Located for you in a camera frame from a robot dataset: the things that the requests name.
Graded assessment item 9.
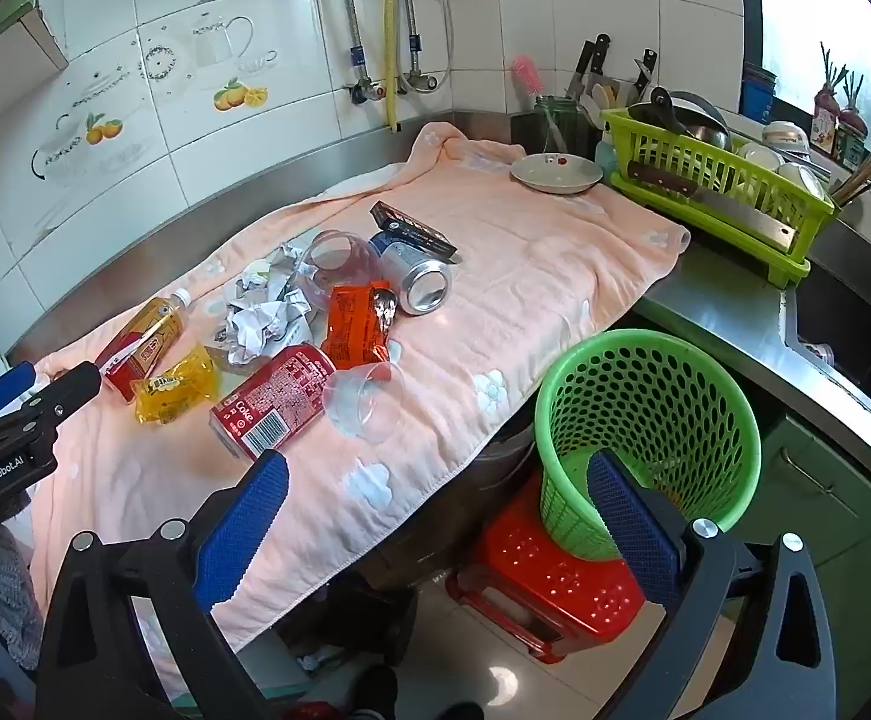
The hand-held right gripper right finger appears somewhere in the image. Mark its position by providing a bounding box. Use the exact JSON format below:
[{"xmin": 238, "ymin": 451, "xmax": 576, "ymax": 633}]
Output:
[{"xmin": 586, "ymin": 450, "xmax": 837, "ymax": 720}]

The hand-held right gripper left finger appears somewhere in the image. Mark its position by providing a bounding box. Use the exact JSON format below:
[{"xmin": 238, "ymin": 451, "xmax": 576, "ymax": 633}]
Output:
[{"xmin": 36, "ymin": 450, "xmax": 290, "ymax": 720}]

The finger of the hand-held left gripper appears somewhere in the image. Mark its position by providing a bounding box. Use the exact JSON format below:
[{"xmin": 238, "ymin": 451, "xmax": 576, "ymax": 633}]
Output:
[
  {"xmin": 0, "ymin": 361, "xmax": 103, "ymax": 436},
  {"xmin": 0, "ymin": 361, "xmax": 50, "ymax": 418}
]

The amber tea bottle red label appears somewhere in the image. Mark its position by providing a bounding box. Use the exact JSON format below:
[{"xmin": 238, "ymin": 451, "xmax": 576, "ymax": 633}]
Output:
[{"xmin": 96, "ymin": 289, "xmax": 194, "ymax": 400}]

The green plastic basket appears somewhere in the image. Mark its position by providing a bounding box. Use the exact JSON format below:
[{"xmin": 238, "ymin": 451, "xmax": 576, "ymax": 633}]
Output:
[{"xmin": 532, "ymin": 328, "xmax": 762, "ymax": 562}]

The orange snack packet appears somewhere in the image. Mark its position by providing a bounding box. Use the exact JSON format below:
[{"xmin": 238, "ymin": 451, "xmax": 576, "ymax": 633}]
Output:
[{"xmin": 320, "ymin": 285, "xmax": 395, "ymax": 370}]

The red plastic stool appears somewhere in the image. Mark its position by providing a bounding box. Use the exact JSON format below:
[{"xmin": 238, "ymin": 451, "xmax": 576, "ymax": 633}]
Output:
[{"xmin": 446, "ymin": 476, "xmax": 646, "ymax": 665}]

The yellow drink pouch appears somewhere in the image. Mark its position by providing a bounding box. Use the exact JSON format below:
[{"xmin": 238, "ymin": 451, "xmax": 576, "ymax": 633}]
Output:
[{"xmin": 131, "ymin": 345, "xmax": 220, "ymax": 427}]

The red cola can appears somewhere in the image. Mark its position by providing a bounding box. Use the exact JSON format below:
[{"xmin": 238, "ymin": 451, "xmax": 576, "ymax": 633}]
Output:
[{"xmin": 210, "ymin": 343, "xmax": 337, "ymax": 462}]

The small clear plastic cup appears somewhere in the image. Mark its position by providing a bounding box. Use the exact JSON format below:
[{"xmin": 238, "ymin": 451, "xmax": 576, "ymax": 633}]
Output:
[{"xmin": 322, "ymin": 361, "xmax": 406, "ymax": 445}]

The crumpled white paper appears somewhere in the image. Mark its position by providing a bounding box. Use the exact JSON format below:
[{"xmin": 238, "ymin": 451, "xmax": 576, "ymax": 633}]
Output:
[
  {"xmin": 234, "ymin": 240, "xmax": 310, "ymax": 299},
  {"xmin": 214, "ymin": 294, "xmax": 315, "ymax": 374}
]

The green kitchen cabinet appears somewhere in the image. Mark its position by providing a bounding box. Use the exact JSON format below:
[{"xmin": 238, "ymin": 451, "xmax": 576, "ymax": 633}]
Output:
[{"xmin": 735, "ymin": 390, "xmax": 871, "ymax": 720}]

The pink flower towel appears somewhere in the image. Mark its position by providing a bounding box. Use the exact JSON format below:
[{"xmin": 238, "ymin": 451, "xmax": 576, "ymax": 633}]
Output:
[{"xmin": 30, "ymin": 120, "xmax": 692, "ymax": 698}]

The large clear plastic cup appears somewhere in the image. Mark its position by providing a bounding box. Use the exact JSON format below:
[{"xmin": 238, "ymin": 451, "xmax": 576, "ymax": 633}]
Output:
[{"xmin": 294, "ymin": 229, "xmax": 385, "ymax": 312}]

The steel sink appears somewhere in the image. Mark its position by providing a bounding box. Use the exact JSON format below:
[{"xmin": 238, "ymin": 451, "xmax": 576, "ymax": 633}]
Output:
[{"xmin": 794, "ymin": 217, "xmax": 871, "ymax": 421}]

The silver drink can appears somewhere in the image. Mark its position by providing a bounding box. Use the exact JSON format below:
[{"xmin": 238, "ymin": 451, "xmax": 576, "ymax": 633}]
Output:
[{"xmin": 370, "ymin": 231, "xmax": 453, "ymax": 314}]

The black flat box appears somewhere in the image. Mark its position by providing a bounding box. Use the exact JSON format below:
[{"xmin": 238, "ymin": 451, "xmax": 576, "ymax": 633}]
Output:
[{"xmin": 370, "ymin": 200, "xmax": 462, "ymax": 265}]

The white ceramic plate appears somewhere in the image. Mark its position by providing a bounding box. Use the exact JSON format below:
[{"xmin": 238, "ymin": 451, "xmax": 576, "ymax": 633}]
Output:
[{"xmin": 510, "ymin": 152, "xmax": 603, "ymax": 197}]

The teal plastic bottle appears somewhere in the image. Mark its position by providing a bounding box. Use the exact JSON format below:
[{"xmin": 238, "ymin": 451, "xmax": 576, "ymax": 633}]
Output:
[{"xmin": 594, "ymin": 127, "xmax": 621, "ymax": 182}]

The white bowl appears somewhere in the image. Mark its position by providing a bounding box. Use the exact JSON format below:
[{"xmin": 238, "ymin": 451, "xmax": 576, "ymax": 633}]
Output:
[
  {"xmin": 735, "ymin": 142, "xmax": 782, "ymax": 175},
  {"xmin": 780, "ymin": 161, "xmax": 828, "ymax": 201}
]

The green dish rack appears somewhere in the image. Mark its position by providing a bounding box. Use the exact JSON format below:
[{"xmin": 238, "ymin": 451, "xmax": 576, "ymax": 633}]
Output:
[{"xmin": 600, "ymin": 106, "xmax": 836, "ymax": 287}]

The green glass jar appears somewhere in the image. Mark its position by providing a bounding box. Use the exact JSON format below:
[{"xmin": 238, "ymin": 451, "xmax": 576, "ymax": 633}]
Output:
[{"xmin": 531, "ymin": 95, "xmax": 582, "ymax": 158}]

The bundle of chopsticks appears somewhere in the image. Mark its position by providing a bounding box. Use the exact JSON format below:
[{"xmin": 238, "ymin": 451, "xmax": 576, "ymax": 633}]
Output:
[{"xmin": 829, "ymin": 146, "xmax": 871, "ymax": 207}]

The patterned ceramic bowl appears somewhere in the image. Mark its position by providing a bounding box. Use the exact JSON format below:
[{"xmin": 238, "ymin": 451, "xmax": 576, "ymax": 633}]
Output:
[{"xmin": 761, "ymin": 120, "xmax": 812, "ymax": 155}]

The bottle with sprouting plant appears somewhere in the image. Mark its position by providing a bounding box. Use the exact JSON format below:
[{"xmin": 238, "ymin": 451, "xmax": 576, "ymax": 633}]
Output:
[
  {"xmin": 834, "ymin": 71, "xmax": 871, "ymax": 170},
  {"xmin": 812, "ymin": 41, "xmax": 849, "ymax": 158}
]

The pink bottle brush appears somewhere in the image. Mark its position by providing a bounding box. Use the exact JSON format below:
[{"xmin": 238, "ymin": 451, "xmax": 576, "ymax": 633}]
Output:
[{"xmin": 511, "ymin": 55, "xmax": 567, "ymax": 155}]

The steel cleaver wooden handle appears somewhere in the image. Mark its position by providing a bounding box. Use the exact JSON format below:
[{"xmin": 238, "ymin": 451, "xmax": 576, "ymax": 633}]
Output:
[{"xmin": 626, "ymin": 160, "xmax": 798, "ymax": 254}]

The black handled frying pan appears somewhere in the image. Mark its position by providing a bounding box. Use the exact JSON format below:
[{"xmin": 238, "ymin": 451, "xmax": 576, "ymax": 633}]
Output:
[{"xmin": 626, "ymin": 88, "xmax": 732, "ymax": 151}]

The braided metal hose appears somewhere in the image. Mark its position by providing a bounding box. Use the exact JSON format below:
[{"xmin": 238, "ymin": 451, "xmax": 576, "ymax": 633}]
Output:
[
  {"xmin": 332, "ymin": 0, "xmax": 380, "ymax": 104},
  {"xmin": 400, "ymin": 0, "xmax": 456, "ymax": 95}
]

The yellow gas hose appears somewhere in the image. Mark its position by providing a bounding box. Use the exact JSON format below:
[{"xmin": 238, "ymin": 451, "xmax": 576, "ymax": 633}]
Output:
[{"xmin": 381, "ymin": 0, "xmax": 408, "ymax": 134}]

